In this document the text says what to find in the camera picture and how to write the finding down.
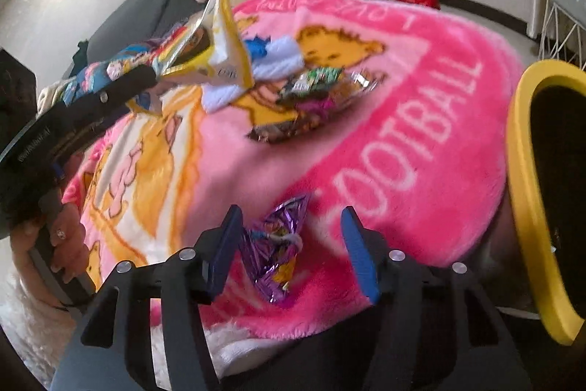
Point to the person's left hand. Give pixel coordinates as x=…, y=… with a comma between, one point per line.
x=68, y=244

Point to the green foil wrapper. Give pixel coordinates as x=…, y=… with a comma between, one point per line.
x=316, y=82

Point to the pale fluffy bed sheet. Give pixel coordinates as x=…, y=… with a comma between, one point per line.
x=41, y=317

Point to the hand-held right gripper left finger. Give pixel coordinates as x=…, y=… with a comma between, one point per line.
x=224, y=256

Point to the dark cloth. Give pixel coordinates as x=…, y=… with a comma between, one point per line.
x=80, y=52

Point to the blue printed quilt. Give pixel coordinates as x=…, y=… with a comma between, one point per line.
x=91, y=75

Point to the yellow snack bag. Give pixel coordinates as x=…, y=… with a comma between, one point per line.
x=224, y=52

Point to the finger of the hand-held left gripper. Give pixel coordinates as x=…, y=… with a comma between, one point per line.
x=114, y=93

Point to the pink printed blanket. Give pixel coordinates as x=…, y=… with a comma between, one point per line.
x=389, y=171

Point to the purple foil wrapper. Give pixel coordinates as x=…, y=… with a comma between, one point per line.
x=270, y=267

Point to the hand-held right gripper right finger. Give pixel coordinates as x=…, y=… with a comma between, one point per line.
x=361, y=260

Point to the blue white wrapper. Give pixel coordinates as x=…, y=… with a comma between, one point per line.
x=279, y=54

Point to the grey sofa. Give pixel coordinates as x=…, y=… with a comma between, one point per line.
x=137, y=20

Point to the yellow trash bin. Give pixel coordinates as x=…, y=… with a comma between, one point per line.
x=522, y=171

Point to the pink brown wrapper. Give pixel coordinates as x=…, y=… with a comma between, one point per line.
x=284, y=127

